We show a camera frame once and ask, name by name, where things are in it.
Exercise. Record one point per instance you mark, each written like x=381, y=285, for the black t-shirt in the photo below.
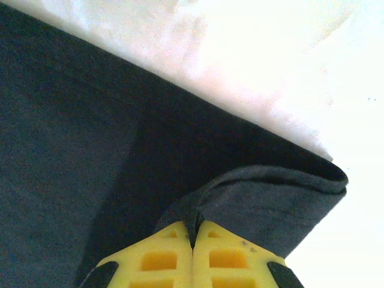
x=90, y=135

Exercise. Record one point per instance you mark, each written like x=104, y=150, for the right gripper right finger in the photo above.
x=234, y=261

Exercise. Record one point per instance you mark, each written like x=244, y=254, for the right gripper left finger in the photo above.
x=150, y=261

